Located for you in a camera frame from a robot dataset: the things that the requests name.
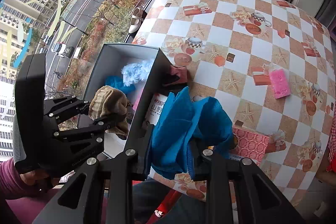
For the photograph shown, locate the floral tissue box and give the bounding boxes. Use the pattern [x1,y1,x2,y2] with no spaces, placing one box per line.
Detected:
[142,93,167,130]

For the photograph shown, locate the pink sponge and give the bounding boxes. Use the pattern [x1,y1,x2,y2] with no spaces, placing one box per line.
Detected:
[133,94,142,111]
[269,69,291,99]

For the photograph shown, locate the far cream shoe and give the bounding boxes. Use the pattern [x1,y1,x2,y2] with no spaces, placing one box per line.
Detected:
[129,7,143,34]

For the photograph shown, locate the large grey storage box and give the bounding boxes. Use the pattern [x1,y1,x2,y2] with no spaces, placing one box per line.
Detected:
[77,43,173,181]

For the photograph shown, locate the magenta sleeve forearm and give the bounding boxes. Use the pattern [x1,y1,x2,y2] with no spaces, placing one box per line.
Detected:
[1,158,59,223]

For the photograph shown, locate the beige knitted hat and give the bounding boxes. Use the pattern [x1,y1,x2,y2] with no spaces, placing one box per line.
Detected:
[88,85,129,140]

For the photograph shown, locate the red gingham cloth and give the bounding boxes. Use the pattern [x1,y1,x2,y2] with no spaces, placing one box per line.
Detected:
[327,112,336,162]

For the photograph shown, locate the light blue fluffy cloth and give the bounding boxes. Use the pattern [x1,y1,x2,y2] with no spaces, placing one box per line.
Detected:
[121,59,154,86]

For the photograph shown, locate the blue knitted cloth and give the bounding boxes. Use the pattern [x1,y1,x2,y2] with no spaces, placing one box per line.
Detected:
[150,87,234,180]
[105,76,135,95]

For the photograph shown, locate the checkered patterned tablecloth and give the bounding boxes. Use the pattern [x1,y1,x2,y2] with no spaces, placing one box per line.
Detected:
[134,0,335,205]

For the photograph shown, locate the left hand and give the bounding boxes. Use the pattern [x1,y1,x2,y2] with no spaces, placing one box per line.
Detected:
[19,169,60,192]

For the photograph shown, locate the red embroidered cushion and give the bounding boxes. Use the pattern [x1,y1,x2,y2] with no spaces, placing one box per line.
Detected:
[326,156,336,173]

